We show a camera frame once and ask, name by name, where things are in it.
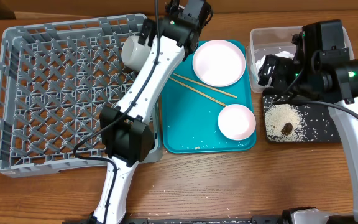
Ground white napkin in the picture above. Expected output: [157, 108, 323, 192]
[256, 51, 295, 78]

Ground grey bowl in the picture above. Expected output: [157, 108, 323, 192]
[121, 36, 150, 72]

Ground brown food scrap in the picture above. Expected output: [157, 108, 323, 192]
[281, 123, 293, 136]

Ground pink round plate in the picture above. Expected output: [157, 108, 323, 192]
[192, 40, 246, 87]

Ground pile of white rice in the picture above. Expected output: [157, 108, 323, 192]
[264, 96, 338, 143]

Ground pink bowl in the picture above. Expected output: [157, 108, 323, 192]
[218, 104, 256, 141]

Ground wooden chopstick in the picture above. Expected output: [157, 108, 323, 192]
[172, 73, 237, 99]
[169, 77, 227, 107]

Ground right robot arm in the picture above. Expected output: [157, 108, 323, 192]
[258, 19, 358, 223]

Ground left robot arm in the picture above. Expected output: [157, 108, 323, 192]
[90, 0, 213, 223]

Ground clear plastic bin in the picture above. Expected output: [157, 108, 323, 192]
[247, 19, 354, 97]

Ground black tray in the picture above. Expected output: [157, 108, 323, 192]
[261, 88, 343, 144]

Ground teal serving tray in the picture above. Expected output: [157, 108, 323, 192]
[160, 55, 257, 154]

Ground grey dish rack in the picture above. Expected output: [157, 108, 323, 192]
[0, 13, 163, 179]

